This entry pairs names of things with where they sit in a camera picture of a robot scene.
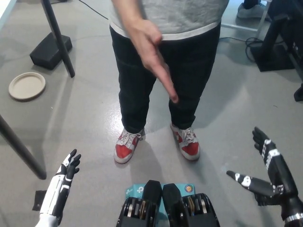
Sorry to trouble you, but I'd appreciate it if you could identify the white and black robot left hand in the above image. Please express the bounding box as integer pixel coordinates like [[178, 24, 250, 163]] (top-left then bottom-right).
[[39, 148, 82, 225]]

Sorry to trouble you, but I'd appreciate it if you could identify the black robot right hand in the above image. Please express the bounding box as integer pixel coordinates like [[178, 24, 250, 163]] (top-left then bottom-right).
[[226, 126, 303, 220]]

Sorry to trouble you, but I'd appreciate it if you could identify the person's right hand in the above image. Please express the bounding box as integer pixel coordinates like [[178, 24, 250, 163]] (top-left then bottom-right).
[[126, 20, 179, 104]]

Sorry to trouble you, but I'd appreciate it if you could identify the person in grey shirt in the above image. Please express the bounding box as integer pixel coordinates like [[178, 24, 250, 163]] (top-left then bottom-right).
[[109, 0, 230, 134]]

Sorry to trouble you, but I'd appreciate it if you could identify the person's right red white sneaker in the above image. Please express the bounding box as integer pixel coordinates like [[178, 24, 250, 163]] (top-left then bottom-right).
[[113, 127, 145, 164]]

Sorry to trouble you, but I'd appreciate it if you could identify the person's red white sneaker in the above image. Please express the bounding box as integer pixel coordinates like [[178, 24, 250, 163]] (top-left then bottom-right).
[[113, 127, 145, 164], [169, 122, 201, 161]]

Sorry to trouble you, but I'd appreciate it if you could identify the black robot left torso block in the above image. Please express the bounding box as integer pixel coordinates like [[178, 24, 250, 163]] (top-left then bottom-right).
[[116, 179, 164, 227]]

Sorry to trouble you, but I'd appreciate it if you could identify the person's left red white sneaker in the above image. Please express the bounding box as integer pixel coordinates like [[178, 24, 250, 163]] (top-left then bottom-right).
[[169, 122, 201, 161]]

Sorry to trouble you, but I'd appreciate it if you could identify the black tape patch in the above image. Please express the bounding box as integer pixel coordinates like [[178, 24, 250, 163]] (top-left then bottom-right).
[[32, 190, 48, 211]]

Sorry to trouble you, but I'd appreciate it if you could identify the thick black table leg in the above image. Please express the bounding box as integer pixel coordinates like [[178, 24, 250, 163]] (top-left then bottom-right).
[[0, 113, 47, 180]]

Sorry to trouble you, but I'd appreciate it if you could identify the teal cardboard box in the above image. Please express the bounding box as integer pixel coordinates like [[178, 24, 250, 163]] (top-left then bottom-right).
[[125, 182, 196, 227]]

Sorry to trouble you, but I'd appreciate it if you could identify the small black foot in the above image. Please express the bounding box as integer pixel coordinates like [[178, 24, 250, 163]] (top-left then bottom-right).
[[293, 82, 303, 103]]

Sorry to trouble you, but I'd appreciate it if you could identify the slanted black pole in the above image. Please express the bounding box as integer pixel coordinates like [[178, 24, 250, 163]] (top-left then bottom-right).
[[40, 0, 76, 78]]

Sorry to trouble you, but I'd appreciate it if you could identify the black foam block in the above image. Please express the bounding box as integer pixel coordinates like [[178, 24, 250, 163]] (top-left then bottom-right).
[[29, 32, 73, 70]]

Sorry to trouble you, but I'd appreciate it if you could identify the grey sneaker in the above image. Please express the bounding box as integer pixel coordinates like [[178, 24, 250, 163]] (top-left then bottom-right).
[[236, 1, 272, 20]]

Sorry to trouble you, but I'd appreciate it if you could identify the beige paper plate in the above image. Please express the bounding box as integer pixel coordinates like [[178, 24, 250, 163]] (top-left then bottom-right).
[[8, 72, 46, 102]]

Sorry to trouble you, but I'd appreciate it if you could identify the black stand with base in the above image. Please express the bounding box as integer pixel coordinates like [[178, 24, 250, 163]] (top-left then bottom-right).
[[250, 13, 296, 72]]

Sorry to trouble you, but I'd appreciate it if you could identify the black equipment rack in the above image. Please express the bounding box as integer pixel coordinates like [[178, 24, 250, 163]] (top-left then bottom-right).
[[267, 0, 303, 83]]

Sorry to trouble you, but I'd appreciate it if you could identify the thin black cable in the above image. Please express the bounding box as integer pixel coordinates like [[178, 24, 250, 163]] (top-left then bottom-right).
[[78, 0, 110, 20]]

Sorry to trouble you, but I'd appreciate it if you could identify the white metal frame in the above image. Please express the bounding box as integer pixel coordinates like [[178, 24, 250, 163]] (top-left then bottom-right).
[[220, 0, 273, 40]]

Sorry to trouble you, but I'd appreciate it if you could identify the black floor cable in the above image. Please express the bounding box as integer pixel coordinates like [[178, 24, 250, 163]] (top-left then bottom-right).
[[219, 36, 267, 62]]

